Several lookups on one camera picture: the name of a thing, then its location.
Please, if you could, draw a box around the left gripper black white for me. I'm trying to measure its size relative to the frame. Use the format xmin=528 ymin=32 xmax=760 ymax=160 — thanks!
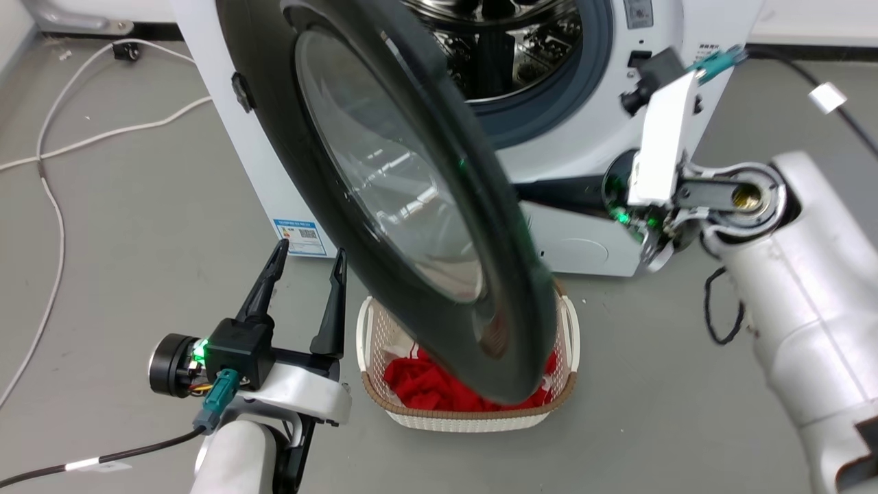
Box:
xmin=149 ymin=238 xmax=353 ymax=427

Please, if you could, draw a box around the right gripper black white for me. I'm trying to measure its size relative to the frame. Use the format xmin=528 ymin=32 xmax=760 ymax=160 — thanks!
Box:
xmin=513 ymin=69 xmax=699 ymax=273

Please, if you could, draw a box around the dark round washing machine door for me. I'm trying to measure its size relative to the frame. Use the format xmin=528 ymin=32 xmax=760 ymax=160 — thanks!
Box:
xmin=216 ymin=0 xmax=558 ymax=405

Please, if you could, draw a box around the white front-load washing machine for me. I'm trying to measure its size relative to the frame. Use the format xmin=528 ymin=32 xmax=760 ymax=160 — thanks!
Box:
xmin=170 ymin=0 xmax=763 ymax=278

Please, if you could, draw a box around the steel washing machine drum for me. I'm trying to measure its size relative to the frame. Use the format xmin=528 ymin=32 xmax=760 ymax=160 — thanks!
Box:
xmin=401 ymin=0 xmax=584 ymax=104

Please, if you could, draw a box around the blue energy label sticker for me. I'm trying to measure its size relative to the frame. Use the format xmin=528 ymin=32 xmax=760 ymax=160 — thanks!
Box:
xmin=272 ymin=218 xmax=328 ymax=258

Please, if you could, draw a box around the white woven laundry basket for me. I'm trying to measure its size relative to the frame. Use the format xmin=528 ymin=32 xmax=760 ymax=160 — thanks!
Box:
xmin=356 ymin=280 xmax=581 ymax=433

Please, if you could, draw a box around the red cloth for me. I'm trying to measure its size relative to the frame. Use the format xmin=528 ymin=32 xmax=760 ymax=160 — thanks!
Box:
xmin=383 ymin=346 xmax=558 ymax=412

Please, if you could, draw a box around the grey metal base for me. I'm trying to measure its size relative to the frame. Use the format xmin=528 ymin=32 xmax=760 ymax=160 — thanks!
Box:
xmin=21 ymin=0 xmax=135 ymax=36

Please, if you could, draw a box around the thin black looped cable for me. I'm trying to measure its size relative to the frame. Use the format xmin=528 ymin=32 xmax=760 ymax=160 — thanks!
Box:
xmin=703 ymin=266 xmax=746 ymax=346

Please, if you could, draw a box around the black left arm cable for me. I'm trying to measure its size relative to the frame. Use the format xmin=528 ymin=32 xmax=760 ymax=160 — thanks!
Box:
xmin=0 ymin=368 xmax=241 ymax=489

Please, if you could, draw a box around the white floor cable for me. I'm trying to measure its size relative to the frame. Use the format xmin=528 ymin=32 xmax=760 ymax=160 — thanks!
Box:
xmin=0 ymin=38 xmax=198 ymax=408
xmin=0 ymin=96 xmax=213 ymax=172

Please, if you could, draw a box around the black cable with white tag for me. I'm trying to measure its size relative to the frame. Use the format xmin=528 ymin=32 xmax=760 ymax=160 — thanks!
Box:
xmin=691 ymin=44 xmax=878 ymax=160

